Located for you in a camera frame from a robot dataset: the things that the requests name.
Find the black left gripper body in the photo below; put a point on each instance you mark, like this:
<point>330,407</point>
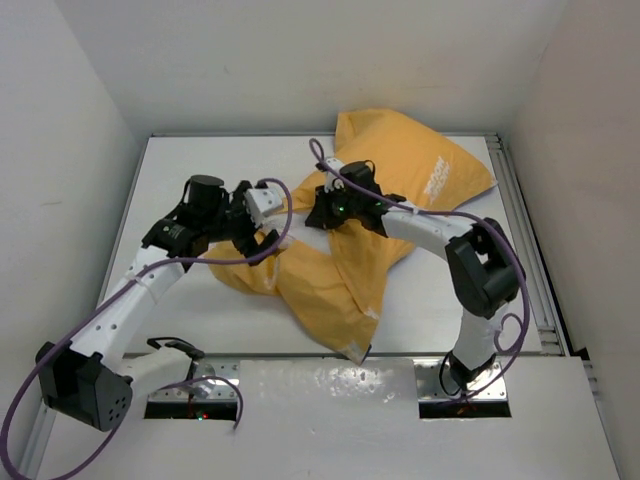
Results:
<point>240,224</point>

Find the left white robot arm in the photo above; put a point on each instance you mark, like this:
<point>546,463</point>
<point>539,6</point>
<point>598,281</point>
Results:
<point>85,376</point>

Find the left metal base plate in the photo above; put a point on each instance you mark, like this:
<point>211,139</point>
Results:
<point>221,384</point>

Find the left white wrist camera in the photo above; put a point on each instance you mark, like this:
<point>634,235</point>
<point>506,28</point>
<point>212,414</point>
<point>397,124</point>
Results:
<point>262,202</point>

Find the white pillow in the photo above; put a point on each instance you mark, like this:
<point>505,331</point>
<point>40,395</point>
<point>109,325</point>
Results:
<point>316,239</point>

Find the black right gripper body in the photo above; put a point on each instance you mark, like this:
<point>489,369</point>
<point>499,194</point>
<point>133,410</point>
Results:
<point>338,207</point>

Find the white front cover board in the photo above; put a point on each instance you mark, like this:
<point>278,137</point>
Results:
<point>320,419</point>

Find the yellow blue printed pillowcase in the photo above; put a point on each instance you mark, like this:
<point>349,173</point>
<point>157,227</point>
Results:
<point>336,292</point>

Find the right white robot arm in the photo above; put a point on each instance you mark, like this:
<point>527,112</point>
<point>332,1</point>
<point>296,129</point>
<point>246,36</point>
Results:
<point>485,273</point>

